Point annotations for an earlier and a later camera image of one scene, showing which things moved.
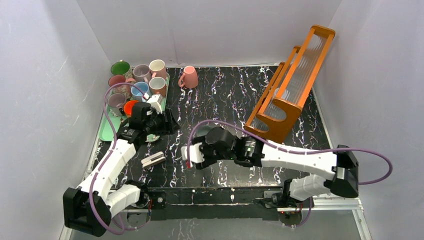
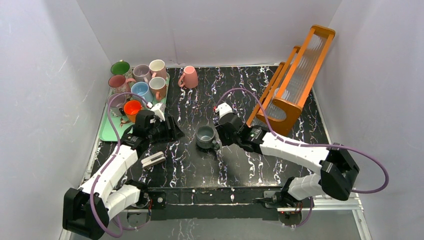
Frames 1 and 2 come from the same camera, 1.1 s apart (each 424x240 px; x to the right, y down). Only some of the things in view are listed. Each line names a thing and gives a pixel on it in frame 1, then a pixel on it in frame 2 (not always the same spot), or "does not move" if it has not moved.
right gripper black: [205, 156] to [222, 133]
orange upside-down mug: [128, 106] does not move
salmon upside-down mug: [157, 86] does not move
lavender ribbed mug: [141, 73] does not move
